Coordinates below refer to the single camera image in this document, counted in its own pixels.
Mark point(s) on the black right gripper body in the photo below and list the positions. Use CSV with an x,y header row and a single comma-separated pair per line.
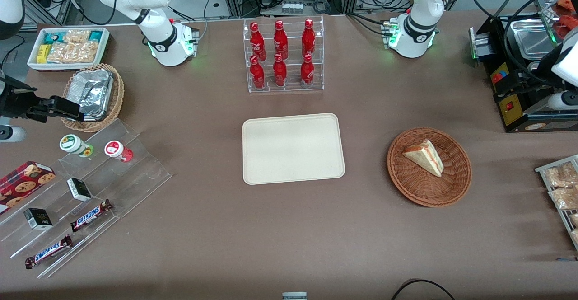
x,y
17,103

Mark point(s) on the triangle sandwich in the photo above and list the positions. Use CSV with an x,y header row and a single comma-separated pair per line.
x,y
426,157

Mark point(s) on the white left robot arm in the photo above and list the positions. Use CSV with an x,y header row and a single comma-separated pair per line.
x,y
420,2

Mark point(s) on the aluminium foil tray stack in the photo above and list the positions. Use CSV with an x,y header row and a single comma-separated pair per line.
x,y
92,90

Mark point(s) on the light tan wicker basket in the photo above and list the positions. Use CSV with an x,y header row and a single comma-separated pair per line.
x,y
118,96

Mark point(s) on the tray of packaged crackers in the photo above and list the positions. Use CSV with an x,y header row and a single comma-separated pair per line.
x,y
542,170

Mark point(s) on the stainless steel tray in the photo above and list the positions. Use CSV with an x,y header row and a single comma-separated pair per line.
x,y
544,2

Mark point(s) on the brown wicker basket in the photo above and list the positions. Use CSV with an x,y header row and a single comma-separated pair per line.
x,y
415,187

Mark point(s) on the beige plastic serving tray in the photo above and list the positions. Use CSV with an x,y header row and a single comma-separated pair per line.
x,y
289,151

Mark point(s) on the black sealing machine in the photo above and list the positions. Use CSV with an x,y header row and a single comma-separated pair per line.
x,y
533,120

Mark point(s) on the green lid yogurt cup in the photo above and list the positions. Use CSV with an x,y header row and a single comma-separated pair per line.
x,y
71,143

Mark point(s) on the white plastic snack bin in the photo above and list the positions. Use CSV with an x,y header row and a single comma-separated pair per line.
x,y
34,63

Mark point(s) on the stainless steel pan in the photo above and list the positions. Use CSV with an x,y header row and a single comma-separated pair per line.
x,y
533,40

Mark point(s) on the large clear cracker bag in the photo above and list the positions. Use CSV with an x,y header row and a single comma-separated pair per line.
x,y
74,53

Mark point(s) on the yellow snack pack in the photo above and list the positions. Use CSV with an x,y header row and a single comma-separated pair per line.
x,y
42,53

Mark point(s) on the red lid yogurt cup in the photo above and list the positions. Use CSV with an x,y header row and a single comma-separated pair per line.
x,y
114,148

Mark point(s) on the red food piece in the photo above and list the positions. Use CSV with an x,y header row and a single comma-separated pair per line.
x,y
570,25
566,4

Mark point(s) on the red cookie box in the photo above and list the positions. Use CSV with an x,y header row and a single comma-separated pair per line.
x,y
22,182

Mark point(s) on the teal snack pack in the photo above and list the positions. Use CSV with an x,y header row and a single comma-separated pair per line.
x,y
96,36
55,37

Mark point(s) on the small clear cracker bag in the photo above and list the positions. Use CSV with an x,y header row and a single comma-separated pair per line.
x,y
77,36

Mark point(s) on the small black carton box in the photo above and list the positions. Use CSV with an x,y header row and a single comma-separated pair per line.
x,y
80,189
38,218

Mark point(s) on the clear snack bag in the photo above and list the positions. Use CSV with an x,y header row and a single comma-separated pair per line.
x,y
560,175
575,236
574,220
564,198

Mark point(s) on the clear acrylic stepped display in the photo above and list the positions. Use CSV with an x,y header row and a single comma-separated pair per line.
x,y
144,178

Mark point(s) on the Snickers chocolate bar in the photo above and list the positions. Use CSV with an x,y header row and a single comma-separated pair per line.
x,y
90,216
48,251

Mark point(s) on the red cola bottle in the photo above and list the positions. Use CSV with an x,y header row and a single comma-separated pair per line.
x,y
280,72
308,40
307,72
257,42
281,42
257,74

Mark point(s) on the clear acrylic bottle rack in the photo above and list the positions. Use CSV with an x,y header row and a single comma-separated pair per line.
x,y
293,88

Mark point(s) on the white power strip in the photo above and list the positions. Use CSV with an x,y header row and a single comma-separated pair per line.
x,y
292,8

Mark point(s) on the small grey device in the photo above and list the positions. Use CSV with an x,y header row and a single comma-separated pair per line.
x,y
294,296

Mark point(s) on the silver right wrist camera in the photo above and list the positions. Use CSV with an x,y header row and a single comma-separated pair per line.
x,y
13,134

